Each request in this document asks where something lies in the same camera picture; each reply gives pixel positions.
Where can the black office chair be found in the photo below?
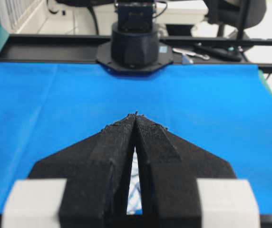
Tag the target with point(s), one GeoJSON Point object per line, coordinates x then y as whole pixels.
{"type": "Point", "coordinates": [229, 12]}

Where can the black table frame rail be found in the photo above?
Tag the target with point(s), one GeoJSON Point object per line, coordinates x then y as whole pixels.
{"type": "Point", "coordinates": [83, 49]}

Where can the blue table cloth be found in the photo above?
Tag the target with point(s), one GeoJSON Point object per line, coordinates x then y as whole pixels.
{"type": "Point", "coordinates": [225, 109]}

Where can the white blue striped towel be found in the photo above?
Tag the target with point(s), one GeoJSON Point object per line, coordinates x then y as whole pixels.
{"type": "Point", "coordinates": [134, 206]}

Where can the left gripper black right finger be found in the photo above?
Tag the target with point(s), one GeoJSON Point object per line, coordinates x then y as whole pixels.
{"type": "Point", "coordinates": [185, 186]}

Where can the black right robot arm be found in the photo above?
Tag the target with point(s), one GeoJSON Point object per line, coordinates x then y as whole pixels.
{"type": "Point", "coordinates": [134, 46]}

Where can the black handled tool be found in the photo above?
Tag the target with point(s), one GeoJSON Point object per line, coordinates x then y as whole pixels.
{"type": "Point", "coordinates": [217, 53]}

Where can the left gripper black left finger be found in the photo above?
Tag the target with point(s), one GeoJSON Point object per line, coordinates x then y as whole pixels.
{"type": "Point", "coordinates": [85, 185]}

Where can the silver metal wrench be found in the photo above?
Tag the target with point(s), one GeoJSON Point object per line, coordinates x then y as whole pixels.
{"type": "Point", "coordinates": [190, 53]}

